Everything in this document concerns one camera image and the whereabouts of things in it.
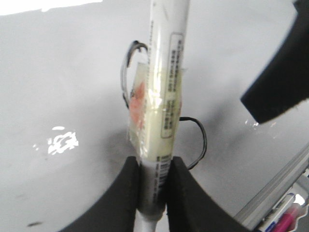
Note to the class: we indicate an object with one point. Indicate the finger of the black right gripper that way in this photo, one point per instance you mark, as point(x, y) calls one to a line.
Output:
point(284, 83)

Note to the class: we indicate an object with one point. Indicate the blue capped whiteboard marker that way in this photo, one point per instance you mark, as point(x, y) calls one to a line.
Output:
point(276, 213)

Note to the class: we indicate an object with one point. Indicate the white whiteboard marker with tape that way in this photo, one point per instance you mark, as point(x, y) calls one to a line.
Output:
point(157, 103)

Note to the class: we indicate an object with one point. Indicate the white whiteboard with aluminium frame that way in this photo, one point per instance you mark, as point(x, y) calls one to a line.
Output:
point(63, 122)

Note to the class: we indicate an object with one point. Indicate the grey metal marker tray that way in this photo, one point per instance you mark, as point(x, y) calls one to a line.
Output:
point(301, 190)

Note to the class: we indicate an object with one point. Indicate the pink red whiteboard marker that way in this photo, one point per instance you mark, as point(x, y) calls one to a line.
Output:
point(288, 218)

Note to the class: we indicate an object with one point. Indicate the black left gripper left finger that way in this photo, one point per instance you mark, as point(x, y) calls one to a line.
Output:
point(115, 210)

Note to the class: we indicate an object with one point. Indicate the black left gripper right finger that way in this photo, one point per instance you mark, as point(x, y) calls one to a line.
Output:
point(190, 208)

